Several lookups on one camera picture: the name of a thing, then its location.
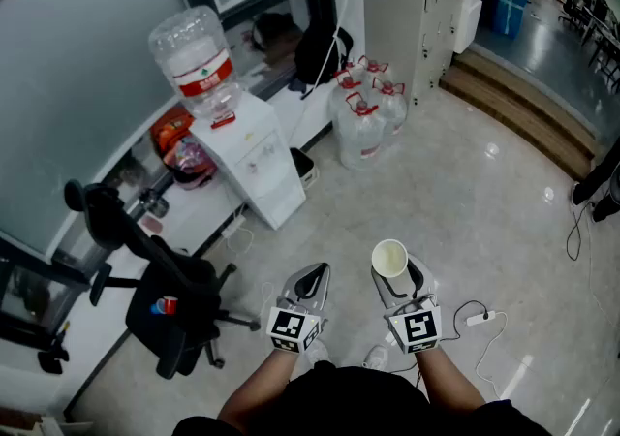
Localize colourful pink foil bag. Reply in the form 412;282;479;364
164;136;218;181

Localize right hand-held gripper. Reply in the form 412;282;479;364
371;254;445;355

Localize black office chair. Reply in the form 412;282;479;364
64;179;262;380

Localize white paper cup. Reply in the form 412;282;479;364
371;238;409;279

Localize white strip cable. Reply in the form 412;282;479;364
474;311;511;401

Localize person's right forearm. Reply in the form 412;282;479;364
415;346;486;419

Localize person's white right shoe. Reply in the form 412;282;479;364
362;345;389;370

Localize white water dispenser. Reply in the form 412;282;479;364
191;93;307;231

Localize white foam boards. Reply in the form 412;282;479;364
453;0;488;55

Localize grey metal lockers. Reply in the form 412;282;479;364
410;0;479;107

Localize black floor cable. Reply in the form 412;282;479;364
565;200;598;262

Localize white window ledge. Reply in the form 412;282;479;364
62;82;336;380

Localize person's white shoe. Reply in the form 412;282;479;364
304;340;330;367
362;345;389;370

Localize black swivel chair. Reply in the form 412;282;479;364
557;0;583;29

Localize wooden steps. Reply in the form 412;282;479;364
438;48;603;183

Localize person's black shirt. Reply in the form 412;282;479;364
172;360;553;436

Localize blue wrapped box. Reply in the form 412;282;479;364
491;0;532;41

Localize white pull cord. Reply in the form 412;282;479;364
300;0;363;101

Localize glass jar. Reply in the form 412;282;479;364
139;188;171;219

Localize black backpack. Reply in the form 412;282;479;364
294;19;355;87

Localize black storage bin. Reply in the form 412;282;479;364
289;146;321;191

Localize white power cable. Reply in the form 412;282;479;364
226;225;256;257

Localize clear large water bottle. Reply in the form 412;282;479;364
147;6;243;130

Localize person's left forearm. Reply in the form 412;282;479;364
217;350;302;431

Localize orange bag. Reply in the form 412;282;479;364
149;109;196;155

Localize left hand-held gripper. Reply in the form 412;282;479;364
264;263;331;355

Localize person's white left shoe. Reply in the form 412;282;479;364
304;340;330;367

